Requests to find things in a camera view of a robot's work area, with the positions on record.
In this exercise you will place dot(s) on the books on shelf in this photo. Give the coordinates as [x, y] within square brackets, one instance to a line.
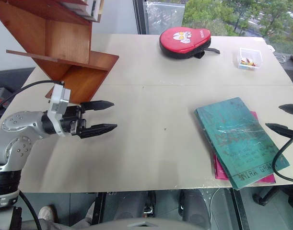
[76, 7]

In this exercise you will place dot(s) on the clear plastic box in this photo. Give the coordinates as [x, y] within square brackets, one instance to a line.
[256, 56]

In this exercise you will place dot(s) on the black window frame post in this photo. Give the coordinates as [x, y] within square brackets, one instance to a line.
[139, 16]

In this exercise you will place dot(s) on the brown wooden bookshelf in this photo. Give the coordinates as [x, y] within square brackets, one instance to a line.
[64, 36]

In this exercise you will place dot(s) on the black table leg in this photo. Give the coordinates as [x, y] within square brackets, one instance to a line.
[99, 207]
[238, 208]

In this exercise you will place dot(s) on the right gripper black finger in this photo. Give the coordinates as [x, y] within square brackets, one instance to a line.
[280, 129]
[291, 109]

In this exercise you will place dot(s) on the dark rounded shape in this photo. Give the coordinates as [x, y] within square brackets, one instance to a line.
[196, 208]

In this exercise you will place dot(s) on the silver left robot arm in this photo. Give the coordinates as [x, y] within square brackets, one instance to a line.
[16, 122]

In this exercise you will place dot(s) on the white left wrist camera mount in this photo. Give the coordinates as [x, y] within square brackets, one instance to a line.
[58, 100]

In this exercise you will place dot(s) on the pink book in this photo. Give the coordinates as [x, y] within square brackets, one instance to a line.
[219, 172]

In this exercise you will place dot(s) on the grey robot torso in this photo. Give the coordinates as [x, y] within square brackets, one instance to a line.
[141, 225]

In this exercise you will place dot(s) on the white shoe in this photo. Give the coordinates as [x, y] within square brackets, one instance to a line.
[45, 213]

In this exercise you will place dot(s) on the black office chair base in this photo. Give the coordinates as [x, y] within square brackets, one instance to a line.
[268, 195]

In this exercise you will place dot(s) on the red black paddle case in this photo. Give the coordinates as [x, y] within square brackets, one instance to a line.
[182, 40]

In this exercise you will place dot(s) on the small colourful pieces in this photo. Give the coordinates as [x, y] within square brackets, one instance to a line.
[248, 62]

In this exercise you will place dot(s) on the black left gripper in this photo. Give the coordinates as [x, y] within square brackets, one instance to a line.
[70, 117]

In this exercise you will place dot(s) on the teal book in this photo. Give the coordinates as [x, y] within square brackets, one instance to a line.
[232, 134]

